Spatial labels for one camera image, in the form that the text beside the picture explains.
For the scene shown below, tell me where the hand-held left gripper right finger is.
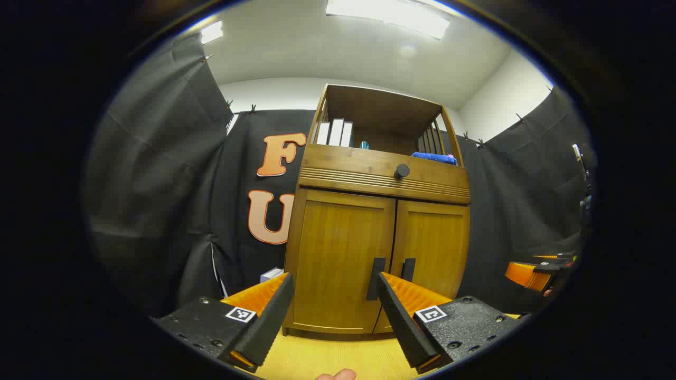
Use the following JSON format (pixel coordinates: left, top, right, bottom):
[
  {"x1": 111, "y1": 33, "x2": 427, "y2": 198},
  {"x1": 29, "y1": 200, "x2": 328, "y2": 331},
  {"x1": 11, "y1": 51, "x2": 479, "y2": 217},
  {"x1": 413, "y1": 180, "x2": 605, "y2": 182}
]
[{"x1": 377, "y1": 272, "x2": 523, "y2": 374}]

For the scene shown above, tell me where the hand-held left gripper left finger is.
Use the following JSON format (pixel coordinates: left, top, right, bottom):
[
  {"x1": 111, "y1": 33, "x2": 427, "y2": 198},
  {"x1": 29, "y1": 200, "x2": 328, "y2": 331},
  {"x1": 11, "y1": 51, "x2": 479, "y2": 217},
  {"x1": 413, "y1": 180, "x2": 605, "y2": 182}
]
[{"x1": 151, "y1": 272, "x2": 295, "y2": 374}]

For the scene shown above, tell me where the wooden double-door shoe cabinet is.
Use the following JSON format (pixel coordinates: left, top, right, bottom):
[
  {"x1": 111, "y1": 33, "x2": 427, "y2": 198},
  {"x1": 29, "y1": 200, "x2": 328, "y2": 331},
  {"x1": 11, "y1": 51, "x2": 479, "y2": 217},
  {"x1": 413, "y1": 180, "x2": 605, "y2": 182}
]
[{"x1": 283, "y1": 83, "x2": 472, "y2": 337}]

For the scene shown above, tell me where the blue towel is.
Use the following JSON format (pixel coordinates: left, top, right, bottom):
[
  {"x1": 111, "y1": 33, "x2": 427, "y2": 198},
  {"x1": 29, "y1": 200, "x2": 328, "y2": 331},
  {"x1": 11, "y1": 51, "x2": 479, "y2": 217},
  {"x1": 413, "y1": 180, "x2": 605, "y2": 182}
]
[{"x1": 411, "y1": 152, "x2": 458, "y2": 166}]

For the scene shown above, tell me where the ribbed wooden drawer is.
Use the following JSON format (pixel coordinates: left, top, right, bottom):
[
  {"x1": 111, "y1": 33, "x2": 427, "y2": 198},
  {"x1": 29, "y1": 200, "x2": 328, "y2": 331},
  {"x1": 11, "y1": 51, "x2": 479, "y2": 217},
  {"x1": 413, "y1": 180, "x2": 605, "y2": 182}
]
[{"x1": 298, "y1": 144, "x2": 472, "y2": 205}]

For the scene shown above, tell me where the black backdrop cloth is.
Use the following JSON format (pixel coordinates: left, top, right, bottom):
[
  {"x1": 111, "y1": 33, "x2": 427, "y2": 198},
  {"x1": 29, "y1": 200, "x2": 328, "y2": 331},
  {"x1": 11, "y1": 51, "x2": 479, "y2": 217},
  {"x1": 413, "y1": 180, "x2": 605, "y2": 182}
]
[{"x1": 84, "y1": 32, "x2": 595, "y2": 317}]

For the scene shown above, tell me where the small ceiling light panel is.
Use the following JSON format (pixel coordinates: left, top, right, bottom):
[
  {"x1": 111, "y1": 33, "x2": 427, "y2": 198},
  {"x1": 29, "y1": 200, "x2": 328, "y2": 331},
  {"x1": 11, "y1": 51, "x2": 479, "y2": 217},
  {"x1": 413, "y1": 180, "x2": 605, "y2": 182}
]
[{"x1": 200, "y1": 20, "x2": 224, "y2": 44}]

